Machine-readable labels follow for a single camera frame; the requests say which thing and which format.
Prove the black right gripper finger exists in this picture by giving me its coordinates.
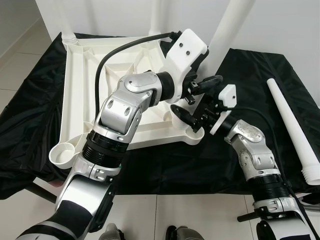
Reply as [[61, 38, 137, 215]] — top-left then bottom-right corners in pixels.
[[170, 104, 198, 128]]

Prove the white plastic table leg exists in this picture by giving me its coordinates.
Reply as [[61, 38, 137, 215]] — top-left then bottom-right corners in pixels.
[[266, 77, 320, 186], [185, 0, 257, 137], [54, 0, 78, 45], [148, 0, 163, 37]]

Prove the black table cloth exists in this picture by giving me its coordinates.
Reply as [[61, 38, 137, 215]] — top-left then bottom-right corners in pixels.
[[0, 32, 320, 201]]

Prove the grey right robot foot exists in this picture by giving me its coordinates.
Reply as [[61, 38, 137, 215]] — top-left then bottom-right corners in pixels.
[[166, 226, 203, 240]]

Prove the grey robot foot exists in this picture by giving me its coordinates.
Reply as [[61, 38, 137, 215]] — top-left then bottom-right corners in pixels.
[[102, 223, 126, 240], [166, 226, 203, 240]]

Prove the grey left robot foot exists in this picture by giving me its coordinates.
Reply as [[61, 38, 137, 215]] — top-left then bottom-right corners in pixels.
[[102, 223, 126, 240]]

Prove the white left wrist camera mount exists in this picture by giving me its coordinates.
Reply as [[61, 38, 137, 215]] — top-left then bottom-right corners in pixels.
[[161, 28, 209, 93]]

